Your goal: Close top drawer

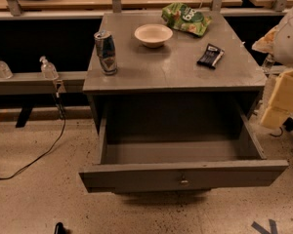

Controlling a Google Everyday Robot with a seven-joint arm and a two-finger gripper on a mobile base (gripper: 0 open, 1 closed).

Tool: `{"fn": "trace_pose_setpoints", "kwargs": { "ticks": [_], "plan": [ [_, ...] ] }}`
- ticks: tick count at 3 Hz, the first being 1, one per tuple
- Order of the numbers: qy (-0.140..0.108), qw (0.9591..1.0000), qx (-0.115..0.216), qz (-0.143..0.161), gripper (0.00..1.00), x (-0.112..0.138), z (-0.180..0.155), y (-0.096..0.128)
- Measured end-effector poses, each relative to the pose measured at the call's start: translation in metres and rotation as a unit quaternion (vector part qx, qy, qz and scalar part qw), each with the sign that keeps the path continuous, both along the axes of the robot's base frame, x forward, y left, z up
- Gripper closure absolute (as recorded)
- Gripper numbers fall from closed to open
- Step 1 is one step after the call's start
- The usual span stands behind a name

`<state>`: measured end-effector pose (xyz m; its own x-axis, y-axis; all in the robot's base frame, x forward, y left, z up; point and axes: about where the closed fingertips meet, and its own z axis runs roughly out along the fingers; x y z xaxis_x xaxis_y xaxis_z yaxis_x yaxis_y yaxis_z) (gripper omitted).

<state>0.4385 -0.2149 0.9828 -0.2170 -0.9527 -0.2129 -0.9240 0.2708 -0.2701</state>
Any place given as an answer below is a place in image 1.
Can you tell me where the grey top drawer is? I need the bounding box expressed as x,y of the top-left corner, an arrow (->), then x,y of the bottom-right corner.
79,98 -> 288,193

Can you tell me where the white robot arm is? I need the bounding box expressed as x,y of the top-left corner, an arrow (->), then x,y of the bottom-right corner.
252,7 -> 293,129

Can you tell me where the grey wooden drawer cabinet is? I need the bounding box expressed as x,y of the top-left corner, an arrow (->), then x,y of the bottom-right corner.
83,11 -> 266,126

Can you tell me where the clear water bottle right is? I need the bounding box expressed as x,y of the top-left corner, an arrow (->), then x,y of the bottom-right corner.
262,54 -> 275,74

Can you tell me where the black snack packet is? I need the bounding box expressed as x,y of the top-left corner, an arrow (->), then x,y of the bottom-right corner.
197,44 -> 225,69

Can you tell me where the green chip bag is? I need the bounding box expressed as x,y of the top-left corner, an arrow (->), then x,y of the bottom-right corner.
162,3 -> 212,37

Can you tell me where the white ceramic bowl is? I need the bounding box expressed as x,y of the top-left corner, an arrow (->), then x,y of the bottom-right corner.
134,24 -> 173,48

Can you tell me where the crushed blue silver can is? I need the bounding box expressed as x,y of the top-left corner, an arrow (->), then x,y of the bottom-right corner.
94,30 -> 117,75

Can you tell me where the clear bottle with pump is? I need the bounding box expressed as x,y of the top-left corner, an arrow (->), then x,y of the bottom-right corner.
40,56 -> 59,80

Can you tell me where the clear bottle far left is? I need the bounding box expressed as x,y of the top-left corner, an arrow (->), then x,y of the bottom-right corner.
0,60 -> 13,79

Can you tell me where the black object bottom edge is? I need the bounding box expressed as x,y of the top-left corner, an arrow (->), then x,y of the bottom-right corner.
54,222 -> 65,234

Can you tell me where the black floor cable left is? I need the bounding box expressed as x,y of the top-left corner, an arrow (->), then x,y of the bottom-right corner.
0,91 -> 67,182

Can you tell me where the grey metal shelf rail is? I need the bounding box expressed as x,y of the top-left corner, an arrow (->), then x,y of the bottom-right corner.
0,71 -> 87,96

